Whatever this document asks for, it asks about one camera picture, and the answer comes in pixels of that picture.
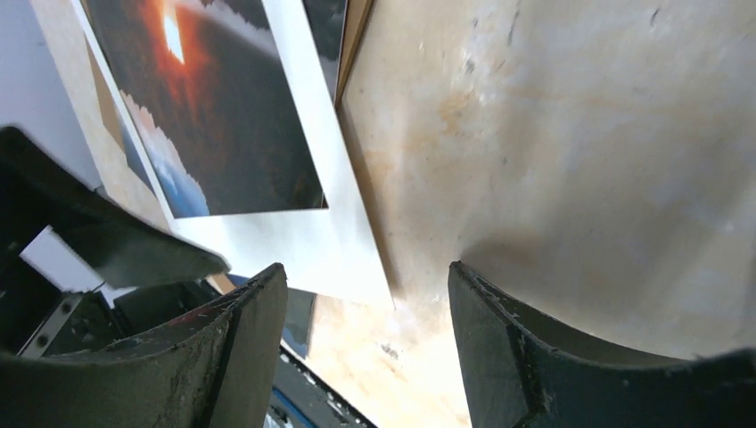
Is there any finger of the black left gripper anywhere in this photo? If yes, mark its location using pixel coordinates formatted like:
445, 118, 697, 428
1, 126, 229, 288

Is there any sunset landscape photo print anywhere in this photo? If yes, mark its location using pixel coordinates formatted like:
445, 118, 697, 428
83, 1, 326, 218

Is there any white photo mat board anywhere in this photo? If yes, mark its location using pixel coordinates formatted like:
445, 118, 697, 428
68, 0, 396, 309

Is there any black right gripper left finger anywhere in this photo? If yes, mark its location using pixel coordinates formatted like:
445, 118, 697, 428
1, 263, 288, 427

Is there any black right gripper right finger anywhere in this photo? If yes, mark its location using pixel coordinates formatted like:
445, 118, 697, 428
448, 261, 755, 427

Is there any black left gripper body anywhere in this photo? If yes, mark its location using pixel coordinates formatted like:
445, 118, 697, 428
1, 231, 220, 358

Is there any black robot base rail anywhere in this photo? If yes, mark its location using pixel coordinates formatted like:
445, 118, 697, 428
263, 346, 375, 428

